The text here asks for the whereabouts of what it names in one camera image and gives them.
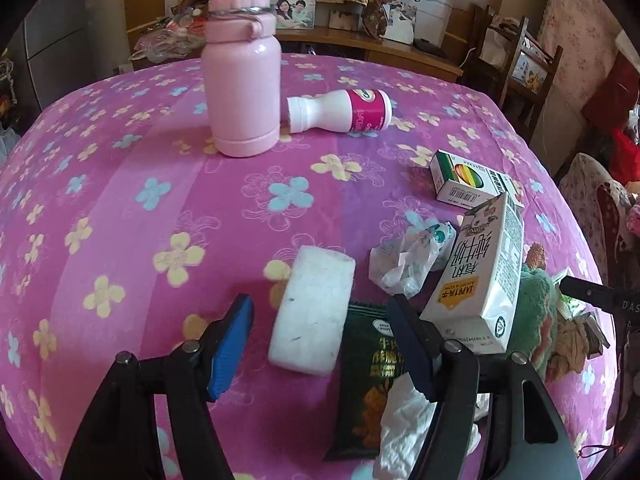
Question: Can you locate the framed couple photo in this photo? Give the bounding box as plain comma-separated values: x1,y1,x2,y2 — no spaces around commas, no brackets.
270,0,317,31

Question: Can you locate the beige paper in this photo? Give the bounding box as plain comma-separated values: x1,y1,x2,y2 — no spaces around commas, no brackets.
550,305,612,377

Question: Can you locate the flower picture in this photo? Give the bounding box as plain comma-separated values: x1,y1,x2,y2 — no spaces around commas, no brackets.
512,52,544,94

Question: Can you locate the wooden chair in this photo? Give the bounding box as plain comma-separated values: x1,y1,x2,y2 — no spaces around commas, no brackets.
472,5,564,133

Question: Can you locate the green towel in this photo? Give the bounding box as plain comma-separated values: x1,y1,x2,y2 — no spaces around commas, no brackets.
510,242,562,367

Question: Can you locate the pile of plastic bags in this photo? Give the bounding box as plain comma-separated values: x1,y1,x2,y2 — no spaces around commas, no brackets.
131,10,208,64

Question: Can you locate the red pillow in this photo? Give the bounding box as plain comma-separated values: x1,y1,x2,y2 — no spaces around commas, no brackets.
584,52,640,136

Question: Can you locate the grey fridge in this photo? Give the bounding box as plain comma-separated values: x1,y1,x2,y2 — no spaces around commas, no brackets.
20,0,128,111

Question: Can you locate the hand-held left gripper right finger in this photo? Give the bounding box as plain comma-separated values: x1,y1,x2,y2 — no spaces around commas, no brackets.
386,294,583,480

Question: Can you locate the white milk carton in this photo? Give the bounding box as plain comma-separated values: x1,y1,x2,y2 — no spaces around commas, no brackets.
419,191,526,356

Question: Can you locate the floral covered sofa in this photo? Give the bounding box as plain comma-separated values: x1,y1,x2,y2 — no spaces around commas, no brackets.
559,152,640,311

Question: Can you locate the white tissue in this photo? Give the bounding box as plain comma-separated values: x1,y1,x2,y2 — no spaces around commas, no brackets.
372,374,491,480

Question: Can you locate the white yogurt bottle pink label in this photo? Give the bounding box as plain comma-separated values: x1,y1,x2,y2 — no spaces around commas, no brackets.
286,88,394,134

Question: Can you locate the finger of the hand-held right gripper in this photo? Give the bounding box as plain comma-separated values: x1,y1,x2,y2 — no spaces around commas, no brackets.
559,275,623,313

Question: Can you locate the pink floral tablecloth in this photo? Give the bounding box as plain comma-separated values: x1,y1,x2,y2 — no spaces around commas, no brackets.
0,52,618,480

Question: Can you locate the crumpled clear plastic wrapper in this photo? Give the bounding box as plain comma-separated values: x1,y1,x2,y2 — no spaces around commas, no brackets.
368,217,458,300

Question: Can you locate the pink water bottle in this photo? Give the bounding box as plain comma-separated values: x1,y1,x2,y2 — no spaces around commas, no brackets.
201,0,282,158

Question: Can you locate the green and white medicine box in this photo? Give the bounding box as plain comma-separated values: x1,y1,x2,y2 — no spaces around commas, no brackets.
431,150,526,209

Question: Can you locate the dark green snack packet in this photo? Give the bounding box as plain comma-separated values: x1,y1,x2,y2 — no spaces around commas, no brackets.
322,301,436,462

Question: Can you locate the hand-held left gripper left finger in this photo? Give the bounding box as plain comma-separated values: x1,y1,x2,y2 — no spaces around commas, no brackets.
60,294,256,480

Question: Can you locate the white portrait photo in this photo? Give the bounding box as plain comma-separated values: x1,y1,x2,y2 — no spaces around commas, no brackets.
387,2,419,44

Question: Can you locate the white foam block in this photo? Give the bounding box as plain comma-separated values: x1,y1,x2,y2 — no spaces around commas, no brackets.
267,245,357,377

